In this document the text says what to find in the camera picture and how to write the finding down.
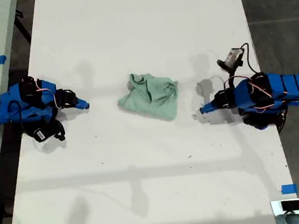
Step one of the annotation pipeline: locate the pale green T-shirt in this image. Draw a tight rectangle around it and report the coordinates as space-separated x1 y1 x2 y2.
115 69 182 126

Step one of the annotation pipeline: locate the black stand leg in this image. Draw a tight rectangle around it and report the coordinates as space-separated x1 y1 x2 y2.
11 0 34 46

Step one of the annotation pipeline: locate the square blue tape piece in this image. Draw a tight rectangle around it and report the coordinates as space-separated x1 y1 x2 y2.
281 183 298 195

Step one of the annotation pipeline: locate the shiny metal plate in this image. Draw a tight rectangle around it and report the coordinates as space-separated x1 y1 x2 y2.
270 198 299 222

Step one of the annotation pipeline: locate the small black box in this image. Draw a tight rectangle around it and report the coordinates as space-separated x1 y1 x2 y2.
281 199 299 212

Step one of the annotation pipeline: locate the black camera stalk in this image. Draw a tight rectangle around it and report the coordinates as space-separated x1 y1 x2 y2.
223 67 239 89

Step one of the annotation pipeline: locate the black and grey camera box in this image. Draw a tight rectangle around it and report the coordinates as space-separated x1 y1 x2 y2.
215 46 245 73

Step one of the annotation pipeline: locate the black camera box with strap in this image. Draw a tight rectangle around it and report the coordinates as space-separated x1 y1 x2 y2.
31 119 66 145

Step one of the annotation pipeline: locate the black camera cable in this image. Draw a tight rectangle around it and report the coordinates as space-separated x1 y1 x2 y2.
239 42 262 76

